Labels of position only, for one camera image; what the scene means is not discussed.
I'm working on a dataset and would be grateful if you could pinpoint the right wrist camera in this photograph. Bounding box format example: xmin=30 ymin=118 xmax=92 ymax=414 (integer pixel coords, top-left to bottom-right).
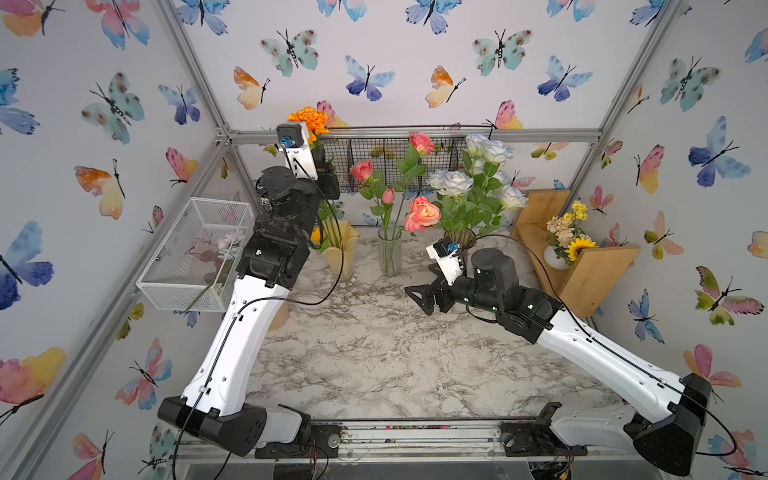
xmin=426 ymin=237 xmax=466 ymax=286

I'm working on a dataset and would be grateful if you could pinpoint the purple ribbed glass vase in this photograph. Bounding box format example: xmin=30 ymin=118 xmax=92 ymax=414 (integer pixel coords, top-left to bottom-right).
xmin=448 ymin=229 xmax=477 ymax=264

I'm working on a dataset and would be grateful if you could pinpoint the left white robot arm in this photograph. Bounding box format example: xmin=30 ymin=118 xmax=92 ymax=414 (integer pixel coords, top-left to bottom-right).
xmin=158 ymin=146 xmax=339 ymax=457

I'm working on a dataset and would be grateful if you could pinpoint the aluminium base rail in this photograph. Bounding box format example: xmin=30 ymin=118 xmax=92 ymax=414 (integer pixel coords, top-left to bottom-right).
xmin=173 ymin=418 xmax=673 ymax=464

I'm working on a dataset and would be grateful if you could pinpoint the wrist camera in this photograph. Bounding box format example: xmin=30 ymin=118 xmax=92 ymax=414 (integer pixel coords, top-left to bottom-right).
xmin=426 ymin=237 xmax=466 ymax=286
xmin=276 ymin=122 xmax=318 ymax=180

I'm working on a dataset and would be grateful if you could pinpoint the pink rose small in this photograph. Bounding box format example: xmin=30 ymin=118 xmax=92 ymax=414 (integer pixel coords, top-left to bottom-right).
xmin=381 ymin=188 xmax=397 ymax=265

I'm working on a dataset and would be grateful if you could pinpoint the white mesh wall basket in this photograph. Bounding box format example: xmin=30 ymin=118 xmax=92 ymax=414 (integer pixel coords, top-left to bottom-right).
xmin=136 ymin=197 xmax=254 ymax=313

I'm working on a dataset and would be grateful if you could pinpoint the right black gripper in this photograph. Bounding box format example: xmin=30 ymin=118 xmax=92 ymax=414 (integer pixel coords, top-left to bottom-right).
xmin=404 ymin=262 xmax=503 ymax=320

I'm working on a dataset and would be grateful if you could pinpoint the wooden corner shelf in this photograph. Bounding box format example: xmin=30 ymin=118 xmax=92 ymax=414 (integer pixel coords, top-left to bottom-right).
xmin=512 ymin=189 xmax=640 ymax=318

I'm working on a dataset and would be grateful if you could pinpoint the clear ribbed glass vase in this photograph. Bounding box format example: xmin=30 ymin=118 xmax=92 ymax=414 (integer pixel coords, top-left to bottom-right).
xmin=378 ymin=226 xmax=402 ymax=278

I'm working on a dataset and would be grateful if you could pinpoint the sunflower bouquet in white vase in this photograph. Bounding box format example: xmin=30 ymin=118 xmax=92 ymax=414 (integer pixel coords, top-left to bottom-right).
xmin=544 ymin=201 xmax=598 ymax=270

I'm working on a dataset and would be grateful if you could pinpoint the pink rose pile top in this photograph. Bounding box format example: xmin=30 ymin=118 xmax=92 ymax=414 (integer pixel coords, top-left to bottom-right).
xmin=404 ymin=196 xmax=441 ymax=234

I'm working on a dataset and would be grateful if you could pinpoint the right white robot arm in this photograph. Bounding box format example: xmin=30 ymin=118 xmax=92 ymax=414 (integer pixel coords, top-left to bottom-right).
xmin=405 ymin=239 xmax=712 ymax=477

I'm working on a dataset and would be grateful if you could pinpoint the yellow wavy glass vase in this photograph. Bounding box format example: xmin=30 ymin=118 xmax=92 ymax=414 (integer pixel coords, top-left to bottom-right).
xmin=320 ymin=220 xmax=360 ymax=280

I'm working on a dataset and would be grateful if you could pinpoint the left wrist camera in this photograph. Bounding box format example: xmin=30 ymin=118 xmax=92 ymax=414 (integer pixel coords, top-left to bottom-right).
xmin=276 ymin=122 xmax=318 ymax=180

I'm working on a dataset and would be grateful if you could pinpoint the green succulent in pink pot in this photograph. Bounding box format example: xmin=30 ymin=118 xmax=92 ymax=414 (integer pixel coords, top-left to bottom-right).
xmin=268 ymin=302 xmax=290 ymax=332

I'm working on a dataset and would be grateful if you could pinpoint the black wire wall basket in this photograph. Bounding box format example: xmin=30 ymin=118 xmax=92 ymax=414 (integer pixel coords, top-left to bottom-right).
xmin=322 ymin=134 xmax=467 ymax=195

